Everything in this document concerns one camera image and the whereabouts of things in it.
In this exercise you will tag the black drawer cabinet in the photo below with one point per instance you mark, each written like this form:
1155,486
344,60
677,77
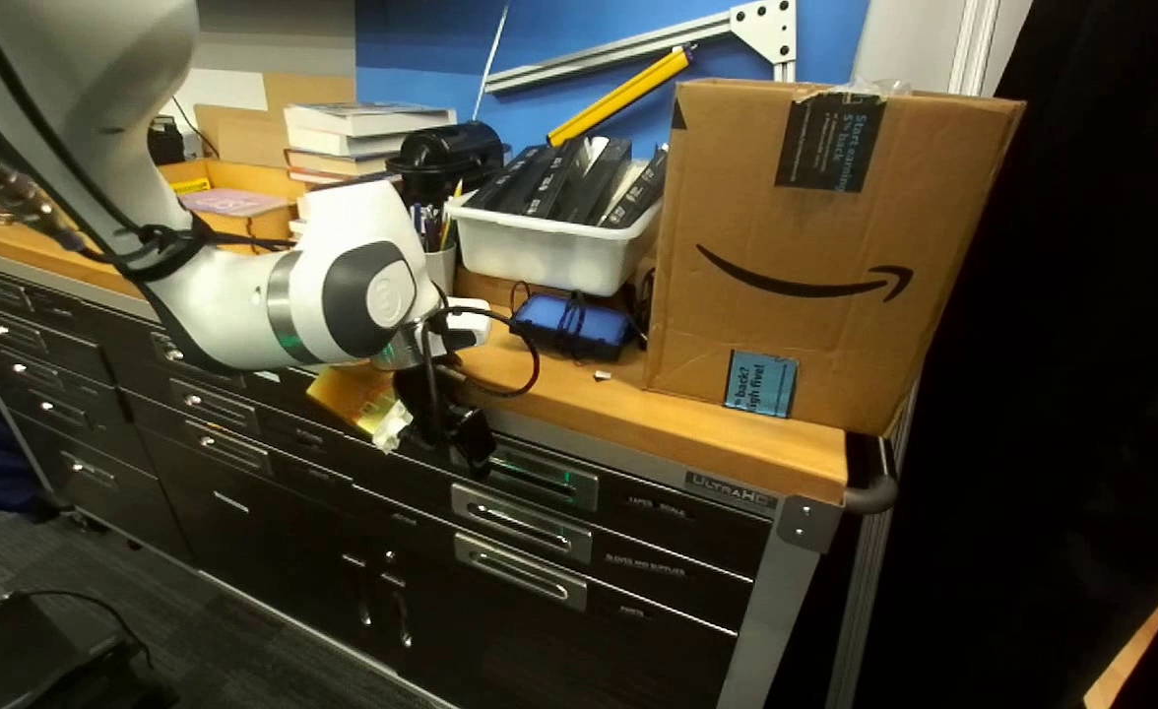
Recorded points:
278,526

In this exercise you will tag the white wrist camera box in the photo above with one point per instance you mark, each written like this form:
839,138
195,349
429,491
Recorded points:
463,323

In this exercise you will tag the white plastic bin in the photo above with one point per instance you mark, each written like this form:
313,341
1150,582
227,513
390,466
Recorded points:
544,249

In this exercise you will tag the yellow bar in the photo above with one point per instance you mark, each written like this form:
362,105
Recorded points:
621,98

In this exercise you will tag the yellow object on counter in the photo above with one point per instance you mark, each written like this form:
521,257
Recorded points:
359,399

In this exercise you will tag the aluminium perforated rail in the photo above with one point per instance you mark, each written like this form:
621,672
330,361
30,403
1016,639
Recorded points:
642,42

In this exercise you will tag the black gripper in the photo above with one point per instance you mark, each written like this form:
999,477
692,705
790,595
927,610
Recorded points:
420,399

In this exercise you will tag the thin pale book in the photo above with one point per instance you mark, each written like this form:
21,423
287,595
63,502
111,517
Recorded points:
344,146

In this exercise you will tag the blue sticker label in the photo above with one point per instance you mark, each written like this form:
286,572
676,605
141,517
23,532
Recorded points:
760,385

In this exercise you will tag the small open cardboard box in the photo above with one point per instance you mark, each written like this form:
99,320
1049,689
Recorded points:
229,180

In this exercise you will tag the black round device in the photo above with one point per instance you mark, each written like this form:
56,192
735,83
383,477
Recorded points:
446,158

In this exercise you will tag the pink paper pad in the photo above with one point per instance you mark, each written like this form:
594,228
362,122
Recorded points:
229,202

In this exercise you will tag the white book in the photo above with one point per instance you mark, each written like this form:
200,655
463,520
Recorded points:
362,118

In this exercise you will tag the brown book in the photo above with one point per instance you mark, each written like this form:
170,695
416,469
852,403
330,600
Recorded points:
336,167

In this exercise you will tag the black sticker label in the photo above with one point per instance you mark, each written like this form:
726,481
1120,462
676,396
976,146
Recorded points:
827,144

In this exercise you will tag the black flat box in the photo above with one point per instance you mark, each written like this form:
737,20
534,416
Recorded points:
521,180
638,192
592,180

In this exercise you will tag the large cardboard shipping box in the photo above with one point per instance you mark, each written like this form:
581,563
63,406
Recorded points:
799,223

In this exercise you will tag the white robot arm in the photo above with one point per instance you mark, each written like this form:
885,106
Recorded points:
344,260

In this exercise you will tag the grey metal table leg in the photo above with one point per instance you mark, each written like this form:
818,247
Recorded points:
778,605

